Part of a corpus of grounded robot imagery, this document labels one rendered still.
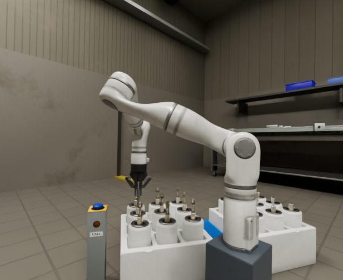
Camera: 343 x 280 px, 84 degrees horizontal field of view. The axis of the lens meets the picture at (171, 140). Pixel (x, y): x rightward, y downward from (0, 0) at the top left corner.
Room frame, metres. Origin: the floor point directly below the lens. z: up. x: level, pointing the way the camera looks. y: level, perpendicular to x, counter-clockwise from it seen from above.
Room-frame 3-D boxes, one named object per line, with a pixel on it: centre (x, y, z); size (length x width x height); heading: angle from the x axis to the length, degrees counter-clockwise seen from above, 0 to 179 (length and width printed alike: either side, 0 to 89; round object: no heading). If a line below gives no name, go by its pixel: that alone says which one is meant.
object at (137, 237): (0.80, 0.12, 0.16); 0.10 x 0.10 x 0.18
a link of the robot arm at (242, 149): (0.57, -0.21, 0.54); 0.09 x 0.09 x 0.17; 85
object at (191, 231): (0.86, -0.11, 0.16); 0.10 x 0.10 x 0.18
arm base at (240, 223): (0.57, -0.21, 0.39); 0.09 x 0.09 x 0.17; 44
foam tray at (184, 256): (0.95, 0.04, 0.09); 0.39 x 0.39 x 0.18; 15
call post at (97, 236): (0.80, 0.30, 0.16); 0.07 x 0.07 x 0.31; 15
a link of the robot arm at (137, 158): (0.93, 0.15, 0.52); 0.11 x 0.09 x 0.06; 2
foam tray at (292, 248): (1.08, -0.49, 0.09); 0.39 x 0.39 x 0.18; 18
